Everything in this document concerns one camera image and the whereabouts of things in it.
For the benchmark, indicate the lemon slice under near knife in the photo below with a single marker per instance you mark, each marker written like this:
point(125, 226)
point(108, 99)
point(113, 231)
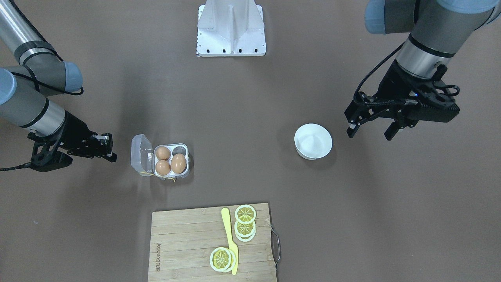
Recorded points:
point(233, 262)

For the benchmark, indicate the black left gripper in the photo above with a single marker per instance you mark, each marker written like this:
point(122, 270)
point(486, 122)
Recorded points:
point(392, 83)

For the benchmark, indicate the brown egg from bowl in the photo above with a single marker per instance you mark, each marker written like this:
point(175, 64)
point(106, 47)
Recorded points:
point(178, 163)

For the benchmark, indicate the clear plastic egg box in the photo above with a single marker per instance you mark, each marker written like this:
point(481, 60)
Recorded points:
point(143, 159)

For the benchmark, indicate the brown egg rear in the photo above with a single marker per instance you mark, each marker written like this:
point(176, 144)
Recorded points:
point(163, 153)

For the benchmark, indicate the brown egg front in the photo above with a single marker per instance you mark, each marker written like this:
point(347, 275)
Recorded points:
point(162, 167)

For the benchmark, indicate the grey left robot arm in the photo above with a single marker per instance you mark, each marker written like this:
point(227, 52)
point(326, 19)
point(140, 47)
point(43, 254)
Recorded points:
point(437, 29)

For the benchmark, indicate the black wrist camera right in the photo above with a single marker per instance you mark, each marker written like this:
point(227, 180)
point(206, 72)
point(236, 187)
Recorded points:
point(45, 154)

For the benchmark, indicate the white bowl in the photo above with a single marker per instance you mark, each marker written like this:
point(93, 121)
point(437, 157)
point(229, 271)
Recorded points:
point(312, 141)

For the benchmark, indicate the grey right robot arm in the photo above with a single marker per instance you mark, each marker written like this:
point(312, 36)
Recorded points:
point(25, 91)

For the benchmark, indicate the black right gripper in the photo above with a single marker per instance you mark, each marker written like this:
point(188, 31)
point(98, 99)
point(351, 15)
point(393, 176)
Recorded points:
point(75, 132)

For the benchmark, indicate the white metal mount base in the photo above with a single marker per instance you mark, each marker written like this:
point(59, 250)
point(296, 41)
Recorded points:
point(230, 28)

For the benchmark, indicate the yellow plastic knife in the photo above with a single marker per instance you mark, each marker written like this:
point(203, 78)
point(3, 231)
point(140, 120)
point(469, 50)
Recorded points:
point(226, 218)

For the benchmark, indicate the lemon slice under middle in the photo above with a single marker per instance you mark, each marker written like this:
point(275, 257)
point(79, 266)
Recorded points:
point(246, 239)

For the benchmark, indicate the metal board handle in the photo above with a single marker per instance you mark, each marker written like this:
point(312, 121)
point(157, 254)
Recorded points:
point(276, 247)

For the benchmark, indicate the wooden cutting board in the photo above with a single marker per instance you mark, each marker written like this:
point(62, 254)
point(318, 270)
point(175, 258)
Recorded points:
point(181, 243)

